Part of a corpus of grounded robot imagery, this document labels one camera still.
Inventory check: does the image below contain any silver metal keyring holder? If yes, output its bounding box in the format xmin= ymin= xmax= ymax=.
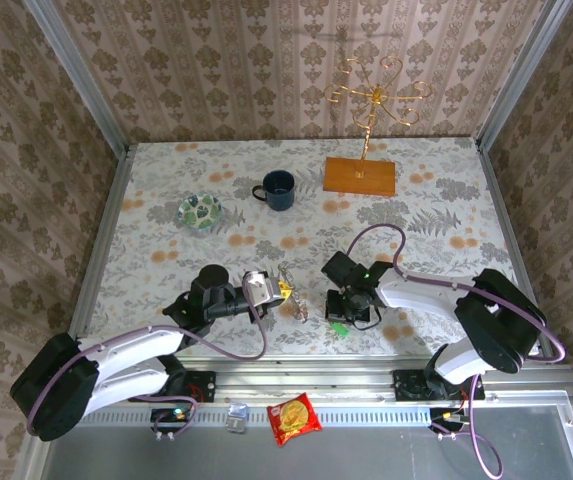
xmin=276 ymin=263 xmax=311 ymax=322

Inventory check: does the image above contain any green leaf pattern bowl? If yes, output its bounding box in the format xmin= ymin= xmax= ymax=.
xmin=176 ymin=192 xmax=224 ymax=232

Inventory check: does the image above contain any dark blue enamel mug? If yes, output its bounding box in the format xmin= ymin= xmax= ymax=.
xmin=251 ymin=169 xmax=297 ymax=212

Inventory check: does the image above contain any floral tablecloth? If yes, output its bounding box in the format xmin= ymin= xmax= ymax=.
xmin=85 ymin=138 xmax=537 ymax=359

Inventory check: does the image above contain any red snack packet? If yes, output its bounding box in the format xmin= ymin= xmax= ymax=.
xmin=266 ymin=392 xmax=324 ymax=448

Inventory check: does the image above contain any small clear plastic box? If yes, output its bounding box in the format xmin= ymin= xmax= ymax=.
xmin=225 ymin=402 xmax=250 ymax=434

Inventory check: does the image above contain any small black controller board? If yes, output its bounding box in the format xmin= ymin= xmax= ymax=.
xmin=428 ymin=405 xmax=472 ymax=442
xmin=149 ymin=405 xmax=200 ymax=442

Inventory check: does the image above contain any grey metal panel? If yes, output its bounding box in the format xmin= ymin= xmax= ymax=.
xmin=40 ymin=422 xmax=573 ymax=480

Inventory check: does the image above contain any aluminium mounting rail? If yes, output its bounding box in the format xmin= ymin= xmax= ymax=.
xmin=40 ymin=355 xmax=573 ymax=404

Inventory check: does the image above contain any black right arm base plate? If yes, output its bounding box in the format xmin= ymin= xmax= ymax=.
xmin=393 ymin=368 xmax=487 ymax=402

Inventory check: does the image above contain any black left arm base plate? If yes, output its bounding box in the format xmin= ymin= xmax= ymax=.
xmin=127 ymin=370 xmax=217 ymax=404

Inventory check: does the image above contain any perforated metal cable duct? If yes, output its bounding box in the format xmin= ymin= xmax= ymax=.
xmin=55 ymin=403 xmax=467 ymax=427

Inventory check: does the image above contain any aluminium table edge rail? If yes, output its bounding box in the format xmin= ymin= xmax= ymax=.
xmin=60 ymin=143 xmax=135 ymax=369
xmin=475 ymin=139 xmax=552 ymax=361

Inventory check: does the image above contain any gold wire stand wooden base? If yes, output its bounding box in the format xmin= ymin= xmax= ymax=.
xmin=322 ymin=55 xmax=435 ymax=197

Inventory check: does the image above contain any aluminium frame post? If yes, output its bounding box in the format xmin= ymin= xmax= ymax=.
xmin=475 ymin=0 xmax=573 ymax=151
xmin=23 ymin=0 xmax=132 ymax=156

